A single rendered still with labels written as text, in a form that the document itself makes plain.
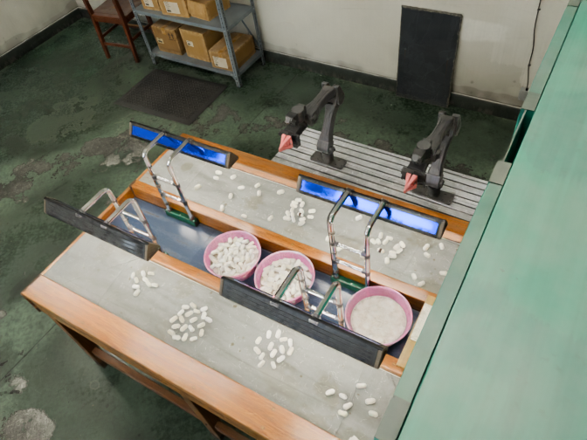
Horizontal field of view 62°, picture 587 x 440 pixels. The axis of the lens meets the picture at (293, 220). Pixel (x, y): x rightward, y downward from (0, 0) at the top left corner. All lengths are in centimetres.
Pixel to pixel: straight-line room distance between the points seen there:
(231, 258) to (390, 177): 94
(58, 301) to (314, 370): 120
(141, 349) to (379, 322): 97
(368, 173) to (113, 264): 136
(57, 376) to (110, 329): 104
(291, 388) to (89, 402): 144
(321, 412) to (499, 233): 113
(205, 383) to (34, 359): 160
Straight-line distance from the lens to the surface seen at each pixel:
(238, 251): 231
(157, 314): 223
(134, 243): 203
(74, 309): 240
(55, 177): 442
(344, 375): 194
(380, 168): 267
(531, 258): 95
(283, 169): 258
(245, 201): 250
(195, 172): 274
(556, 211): 103
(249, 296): 172
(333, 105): 256
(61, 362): 328
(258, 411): 190
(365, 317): 205
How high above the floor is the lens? 253
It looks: 49 degrees down
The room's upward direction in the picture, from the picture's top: 11 degrees counter-clockwise
